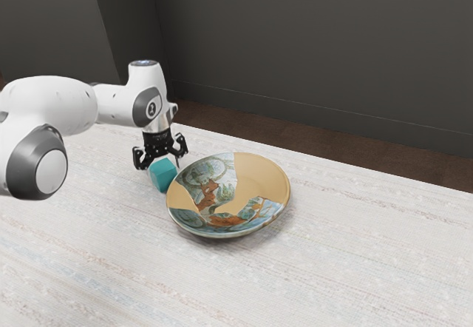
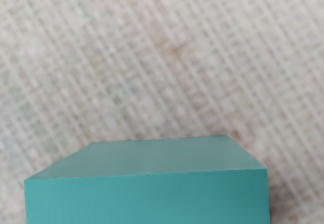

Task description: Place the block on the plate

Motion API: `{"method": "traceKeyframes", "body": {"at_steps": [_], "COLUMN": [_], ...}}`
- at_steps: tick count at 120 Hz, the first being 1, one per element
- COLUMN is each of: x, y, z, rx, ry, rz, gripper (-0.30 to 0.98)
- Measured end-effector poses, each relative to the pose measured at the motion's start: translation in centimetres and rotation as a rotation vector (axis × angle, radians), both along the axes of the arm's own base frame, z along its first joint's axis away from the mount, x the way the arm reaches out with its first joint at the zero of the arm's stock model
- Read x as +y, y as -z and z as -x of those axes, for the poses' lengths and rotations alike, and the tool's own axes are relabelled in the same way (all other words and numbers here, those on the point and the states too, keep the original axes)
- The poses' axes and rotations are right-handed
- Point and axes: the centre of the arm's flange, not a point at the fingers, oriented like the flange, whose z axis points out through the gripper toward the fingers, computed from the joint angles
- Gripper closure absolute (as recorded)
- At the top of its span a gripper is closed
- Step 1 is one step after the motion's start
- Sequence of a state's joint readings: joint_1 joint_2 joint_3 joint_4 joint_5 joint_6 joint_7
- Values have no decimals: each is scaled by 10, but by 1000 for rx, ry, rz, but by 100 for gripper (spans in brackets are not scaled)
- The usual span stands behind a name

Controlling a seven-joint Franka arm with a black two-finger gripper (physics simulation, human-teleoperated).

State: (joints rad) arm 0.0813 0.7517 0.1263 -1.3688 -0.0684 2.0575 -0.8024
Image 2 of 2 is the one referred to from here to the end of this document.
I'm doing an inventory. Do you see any teal block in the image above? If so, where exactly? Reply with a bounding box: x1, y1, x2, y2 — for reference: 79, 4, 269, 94
23, 134, 269, 224

